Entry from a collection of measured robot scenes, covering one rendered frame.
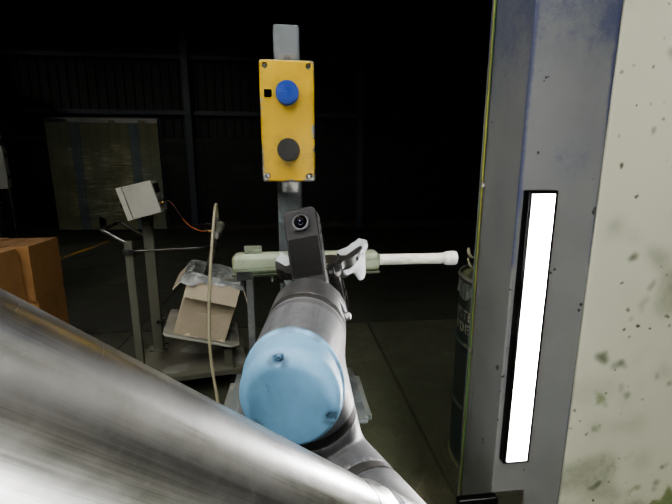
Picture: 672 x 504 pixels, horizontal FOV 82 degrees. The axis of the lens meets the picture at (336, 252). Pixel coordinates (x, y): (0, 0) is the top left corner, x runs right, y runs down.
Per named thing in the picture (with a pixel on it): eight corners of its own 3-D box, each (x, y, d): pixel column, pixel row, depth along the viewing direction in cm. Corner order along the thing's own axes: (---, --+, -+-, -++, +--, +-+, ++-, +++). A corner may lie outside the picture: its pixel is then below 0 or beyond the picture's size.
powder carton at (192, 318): (170, 305, 263) (185, 250, 259) (233, 318, 277) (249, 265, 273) (158, 336, 212) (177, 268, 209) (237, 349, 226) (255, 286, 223)
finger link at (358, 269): (369, 267, 67) (336, 290, 61) (363, 234, 65) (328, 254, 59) (384, 268, 65) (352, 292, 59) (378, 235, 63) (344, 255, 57)
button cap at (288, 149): (300, 161, 87) (299, 161, 89) (299, 137, 86) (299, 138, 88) (277, 161, 86) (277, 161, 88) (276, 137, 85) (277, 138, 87)
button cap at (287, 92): (299, 104, 84) (298, 106, 86) (298, 79, 83) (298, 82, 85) (275, 104, 84) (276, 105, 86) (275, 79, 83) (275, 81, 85)
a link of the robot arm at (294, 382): (250, 460, 34) (216, 365, 31) (278, 373, 46) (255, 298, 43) (355, 448, 33) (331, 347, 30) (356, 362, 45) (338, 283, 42)
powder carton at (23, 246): (19, 287, 280) (11, 238, 273) (64, 285, 286) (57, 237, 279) (-16, 304, 244) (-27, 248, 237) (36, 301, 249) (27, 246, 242)
